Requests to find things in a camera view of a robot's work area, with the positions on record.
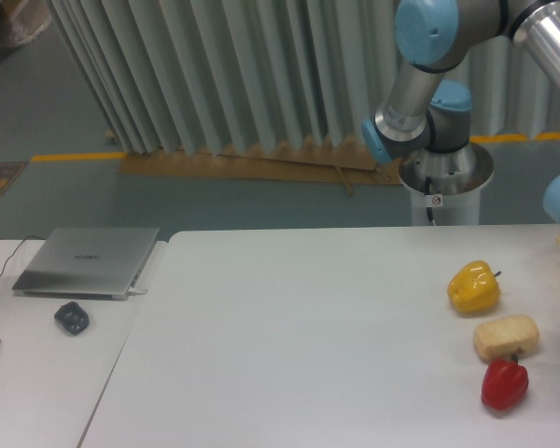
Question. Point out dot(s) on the white usb plug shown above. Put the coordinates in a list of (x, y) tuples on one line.
[(136, 292)]

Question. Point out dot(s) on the beige bread loaf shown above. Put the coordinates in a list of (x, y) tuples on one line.
[(505, 336)]

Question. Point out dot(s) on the silver closed laptop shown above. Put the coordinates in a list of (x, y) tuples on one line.
[(86, 262)]

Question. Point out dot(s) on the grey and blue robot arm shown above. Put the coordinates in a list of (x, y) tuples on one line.
[(425, 121)]

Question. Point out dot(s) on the red bell pepper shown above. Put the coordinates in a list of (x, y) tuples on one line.
[(505, 383)]

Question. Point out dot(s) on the pale green pleated curtain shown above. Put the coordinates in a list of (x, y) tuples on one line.
[(192, 74)]

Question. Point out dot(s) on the brown cardboard sheet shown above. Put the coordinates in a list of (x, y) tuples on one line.
[(347, 164)]

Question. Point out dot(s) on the yellow bell pepper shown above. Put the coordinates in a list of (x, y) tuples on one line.
[(474, 288)]

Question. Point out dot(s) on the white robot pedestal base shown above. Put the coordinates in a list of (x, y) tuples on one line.
[(446, 189)]

